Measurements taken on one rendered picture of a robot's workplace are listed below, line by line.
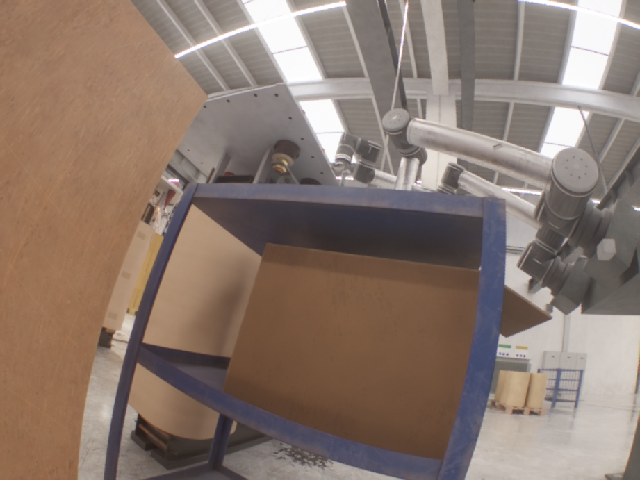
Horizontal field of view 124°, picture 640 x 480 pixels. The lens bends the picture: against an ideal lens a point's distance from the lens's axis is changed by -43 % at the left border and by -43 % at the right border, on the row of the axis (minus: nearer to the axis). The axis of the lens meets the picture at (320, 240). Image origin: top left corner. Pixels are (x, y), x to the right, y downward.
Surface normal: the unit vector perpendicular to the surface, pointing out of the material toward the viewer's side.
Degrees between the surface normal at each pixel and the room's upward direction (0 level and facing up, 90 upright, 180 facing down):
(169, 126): 90
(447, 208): 90
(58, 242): 90
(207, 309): 90
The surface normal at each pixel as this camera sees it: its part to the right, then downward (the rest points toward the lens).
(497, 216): -0.32, -0.40
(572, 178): -0.53, -0.33
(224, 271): 0.36, -0.23
